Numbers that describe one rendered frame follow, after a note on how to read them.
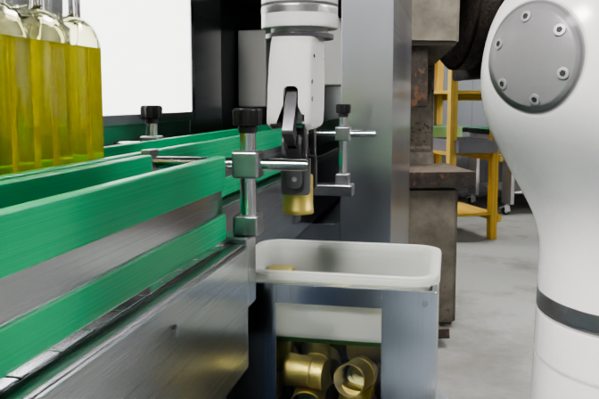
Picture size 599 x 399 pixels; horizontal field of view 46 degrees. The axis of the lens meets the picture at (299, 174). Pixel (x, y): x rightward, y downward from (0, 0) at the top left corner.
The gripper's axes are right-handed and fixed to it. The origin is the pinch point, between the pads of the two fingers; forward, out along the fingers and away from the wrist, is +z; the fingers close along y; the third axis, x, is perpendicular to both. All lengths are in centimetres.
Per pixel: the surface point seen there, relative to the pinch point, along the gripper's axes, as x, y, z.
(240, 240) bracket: -3.5, 12.5, 5.1
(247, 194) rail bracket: -3.0, 11.3, 0.8
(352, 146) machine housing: -2, -73, 2
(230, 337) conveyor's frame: -2.8, 18.4, 12.9
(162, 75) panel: -29.6, -34.5, -12.3
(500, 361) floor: 46, -247, 111
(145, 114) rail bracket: -23.4, -12.5, -6.3
